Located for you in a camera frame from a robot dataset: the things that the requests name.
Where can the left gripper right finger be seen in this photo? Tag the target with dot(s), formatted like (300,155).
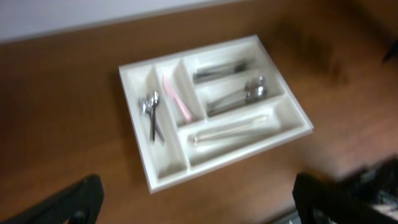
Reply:
(318,202)

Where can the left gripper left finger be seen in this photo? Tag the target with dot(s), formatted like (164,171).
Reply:
(78,203)

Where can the small metal teaspoon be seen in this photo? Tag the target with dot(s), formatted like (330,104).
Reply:
(154,101)
(146,109)

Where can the metal spoon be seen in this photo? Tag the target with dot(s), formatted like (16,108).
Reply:
(254,89)
(222,109)

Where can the pink plastic knife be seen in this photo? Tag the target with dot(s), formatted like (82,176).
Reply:
(187,115)

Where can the metal spoon bottom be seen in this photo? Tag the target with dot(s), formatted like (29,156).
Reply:
(222,109)

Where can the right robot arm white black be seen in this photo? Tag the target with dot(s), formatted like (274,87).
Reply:
(375,186)

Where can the white plastic cutlery tray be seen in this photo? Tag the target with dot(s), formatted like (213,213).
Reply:
(177,159)

